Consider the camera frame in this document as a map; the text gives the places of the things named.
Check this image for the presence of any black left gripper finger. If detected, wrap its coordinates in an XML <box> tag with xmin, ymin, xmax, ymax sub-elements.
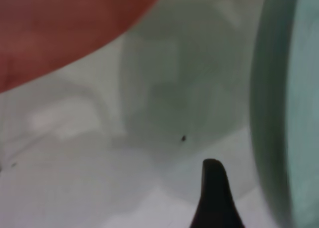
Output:
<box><xmin>189</xmin><ymin>159</ymin><xmax>246</xmax><ymax>228</ymax></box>

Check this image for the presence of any pink round plate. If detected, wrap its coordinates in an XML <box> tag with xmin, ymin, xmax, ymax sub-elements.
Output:
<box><xmin>0</xmin><ymin>0</ymin><xmax>165</xmax><ymax>94</ymax></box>

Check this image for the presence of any green round plate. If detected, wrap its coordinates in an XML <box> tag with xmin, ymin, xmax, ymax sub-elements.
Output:
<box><xmin>249</xmin><ymin>0</ymin><xmax>319</xmax><ymax>228</ymax></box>

